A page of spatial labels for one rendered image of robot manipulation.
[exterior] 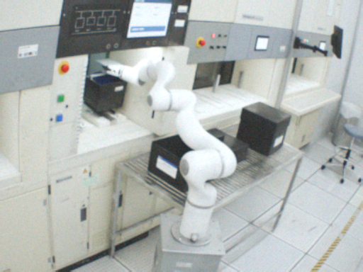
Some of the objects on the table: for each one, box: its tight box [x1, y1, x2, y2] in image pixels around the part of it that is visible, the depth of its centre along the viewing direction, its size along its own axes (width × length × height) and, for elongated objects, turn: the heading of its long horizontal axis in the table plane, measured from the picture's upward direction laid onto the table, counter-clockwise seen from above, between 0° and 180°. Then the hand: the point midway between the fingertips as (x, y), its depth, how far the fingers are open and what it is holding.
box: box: [235, 101, 292, 157], centre depth 277 cm, size 29×29×25 cm
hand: (107, 65), depth 233 cm, fingers open, 4 cm apart
